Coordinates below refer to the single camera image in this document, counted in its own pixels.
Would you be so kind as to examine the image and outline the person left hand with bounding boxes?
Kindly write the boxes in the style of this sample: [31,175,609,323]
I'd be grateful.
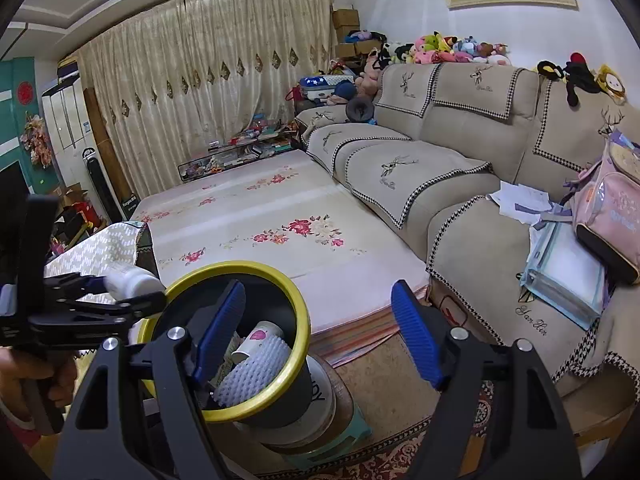
[1,347,77,422]

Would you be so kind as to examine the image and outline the patterned yellow grey tablecloth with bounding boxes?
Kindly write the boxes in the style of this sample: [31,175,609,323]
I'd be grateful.
[44,221,158,304]

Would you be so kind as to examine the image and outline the pink school backpack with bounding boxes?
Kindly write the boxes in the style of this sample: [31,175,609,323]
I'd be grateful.
[570,130,640,285]

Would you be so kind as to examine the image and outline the large cream paper cup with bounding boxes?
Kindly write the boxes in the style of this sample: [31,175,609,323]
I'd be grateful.
[231,321,283,365]

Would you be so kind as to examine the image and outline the small white yogurt bottle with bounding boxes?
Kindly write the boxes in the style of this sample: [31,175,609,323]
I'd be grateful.
[104,262,165,301]

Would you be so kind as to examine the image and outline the cream patterned curtain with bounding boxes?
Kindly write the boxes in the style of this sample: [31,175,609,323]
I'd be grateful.
[77,0,335,197]

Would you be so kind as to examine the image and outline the pile of plush toys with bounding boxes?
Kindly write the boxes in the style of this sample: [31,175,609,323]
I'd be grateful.
[295,32,511,105]

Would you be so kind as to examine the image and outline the yellow rimmed black trash bin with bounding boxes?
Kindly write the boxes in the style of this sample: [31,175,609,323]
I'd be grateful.
[137,260,314,429]

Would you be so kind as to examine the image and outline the stack of plastic folders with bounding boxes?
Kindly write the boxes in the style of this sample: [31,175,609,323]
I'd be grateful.
[520,222,605,330]

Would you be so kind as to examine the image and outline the floral floor mat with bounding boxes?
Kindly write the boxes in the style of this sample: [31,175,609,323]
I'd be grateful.
[134,151,428,365]

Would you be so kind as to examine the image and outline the beige sectional sofa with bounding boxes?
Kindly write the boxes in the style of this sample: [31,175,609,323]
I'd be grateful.
[297,63,639,415]

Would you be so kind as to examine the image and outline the white floor air conditioner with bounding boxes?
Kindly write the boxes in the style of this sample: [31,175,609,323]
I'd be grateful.
[41,74,94,186]

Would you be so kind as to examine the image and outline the white foam fruit net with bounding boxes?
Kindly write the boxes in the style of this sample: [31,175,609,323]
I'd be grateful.
[213,336,291,408]

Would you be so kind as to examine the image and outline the low shelf of toys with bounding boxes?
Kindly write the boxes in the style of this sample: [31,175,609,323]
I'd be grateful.
[178,128,298,183]

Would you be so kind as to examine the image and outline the black tower fan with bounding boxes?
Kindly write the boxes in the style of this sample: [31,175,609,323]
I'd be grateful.
[82,146,122,223]

